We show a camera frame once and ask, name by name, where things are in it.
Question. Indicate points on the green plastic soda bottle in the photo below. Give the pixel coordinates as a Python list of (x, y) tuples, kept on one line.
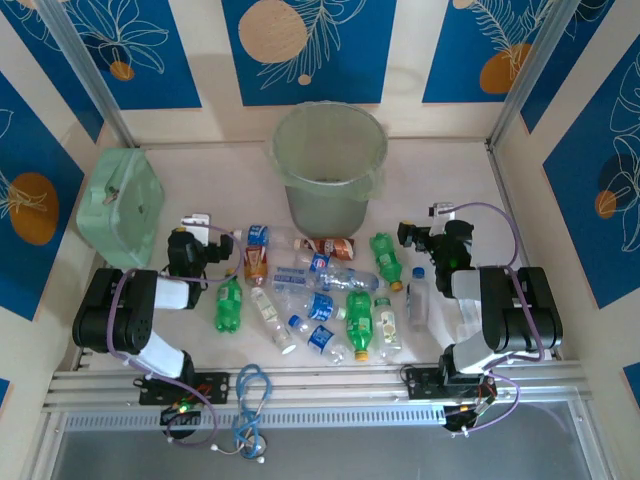
[(229, 305), (385, 257), (359, 320)]

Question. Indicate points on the clear bottle blue cap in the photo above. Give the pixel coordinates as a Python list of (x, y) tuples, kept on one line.
[(419, 300)]

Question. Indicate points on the clear soda water bottle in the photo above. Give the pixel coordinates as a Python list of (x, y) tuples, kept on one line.
[(290, 279)]

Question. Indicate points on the crushed clear plastic bottle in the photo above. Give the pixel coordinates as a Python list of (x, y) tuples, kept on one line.
[(350, 280)]

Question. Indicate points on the clear green-label bottle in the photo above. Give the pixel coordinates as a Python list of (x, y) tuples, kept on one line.
[(270, 312)]

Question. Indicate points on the blue-label bottle blue cap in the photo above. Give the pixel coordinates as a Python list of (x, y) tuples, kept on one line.
[(318, 339)]

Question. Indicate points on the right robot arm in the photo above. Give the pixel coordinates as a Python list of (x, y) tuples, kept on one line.
[(530, 310)]

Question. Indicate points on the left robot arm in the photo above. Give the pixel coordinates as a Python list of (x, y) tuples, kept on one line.
[(110, 310)]

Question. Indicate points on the green plastic bin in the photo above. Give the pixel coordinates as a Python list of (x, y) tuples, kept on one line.
[(325, 215)]

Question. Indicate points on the mint green zip pouch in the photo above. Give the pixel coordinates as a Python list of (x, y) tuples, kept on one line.
[(130, 210)]

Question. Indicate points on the brown coffee drink bottle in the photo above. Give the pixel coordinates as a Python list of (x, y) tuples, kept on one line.
[(335, 248)]

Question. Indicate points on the clear Pepsi bottle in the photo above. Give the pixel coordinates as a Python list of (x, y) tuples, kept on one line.
[(320, 262)]

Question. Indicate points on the small controller board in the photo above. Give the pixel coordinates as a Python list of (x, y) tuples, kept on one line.
[(180, 415), (465, 417)]

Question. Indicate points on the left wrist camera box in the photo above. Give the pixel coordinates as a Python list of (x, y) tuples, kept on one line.
[(195, 220)]

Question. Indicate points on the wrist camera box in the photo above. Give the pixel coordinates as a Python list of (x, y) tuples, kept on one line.
[(442, 209), (195, 220)]

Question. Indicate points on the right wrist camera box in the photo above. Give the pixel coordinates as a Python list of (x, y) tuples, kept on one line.
[(442, 209)]

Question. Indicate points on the aluminium table edge rail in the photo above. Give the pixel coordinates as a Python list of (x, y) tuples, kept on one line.
[(501, 175)]

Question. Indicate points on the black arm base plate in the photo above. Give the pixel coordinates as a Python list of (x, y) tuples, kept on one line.
[(420, 382), (220, 387)]

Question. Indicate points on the aluminium mounting rail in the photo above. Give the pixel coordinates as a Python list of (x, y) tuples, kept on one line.
[(325, 382)]

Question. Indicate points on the aluminium frame post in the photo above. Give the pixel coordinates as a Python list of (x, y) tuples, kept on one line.
[(535, 70), (85, 70)]

